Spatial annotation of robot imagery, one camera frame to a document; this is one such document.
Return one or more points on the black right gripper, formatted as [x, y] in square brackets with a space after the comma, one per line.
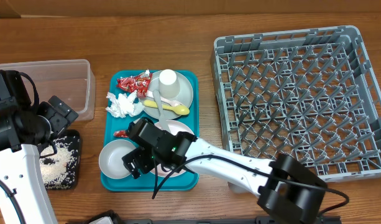
[144, 165]

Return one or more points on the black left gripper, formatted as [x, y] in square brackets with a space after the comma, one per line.
[61, 120]

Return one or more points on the pink plate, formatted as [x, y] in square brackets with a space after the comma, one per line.
[177, 126]

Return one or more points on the small red wrapper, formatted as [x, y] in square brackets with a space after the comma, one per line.
[121, 134]

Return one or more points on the grey bowl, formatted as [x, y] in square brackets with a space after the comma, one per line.
[110, 158]

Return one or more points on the white napkin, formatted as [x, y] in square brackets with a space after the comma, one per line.
[124, 105]

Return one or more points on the large red snack wrapper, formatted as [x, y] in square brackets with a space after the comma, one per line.
[139, 83]

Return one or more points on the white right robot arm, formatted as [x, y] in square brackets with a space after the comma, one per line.
[286, 190]

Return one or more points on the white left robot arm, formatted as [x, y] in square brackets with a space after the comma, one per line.
[27, 127]

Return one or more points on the black food waste tray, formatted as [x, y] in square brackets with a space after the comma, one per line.
[72, 155]

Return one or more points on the grey dishwasher rack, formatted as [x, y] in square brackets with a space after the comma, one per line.
[310, 93]

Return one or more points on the teal plastic tray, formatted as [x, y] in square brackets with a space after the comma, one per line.
[145, 183]

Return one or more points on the clear plastic bin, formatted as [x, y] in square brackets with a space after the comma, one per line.
[70, 80]

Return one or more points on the grey plate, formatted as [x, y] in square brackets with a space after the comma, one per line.
[180, 91]

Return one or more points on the yellow plastic spoon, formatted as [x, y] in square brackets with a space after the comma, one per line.
[180, 109]

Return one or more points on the pile of white rice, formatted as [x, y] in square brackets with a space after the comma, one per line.
[56, 165]

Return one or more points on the grey plastic knife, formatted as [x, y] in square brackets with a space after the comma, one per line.
[162, 119]

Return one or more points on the white paper cup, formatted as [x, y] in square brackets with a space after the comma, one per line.
[168, 84]

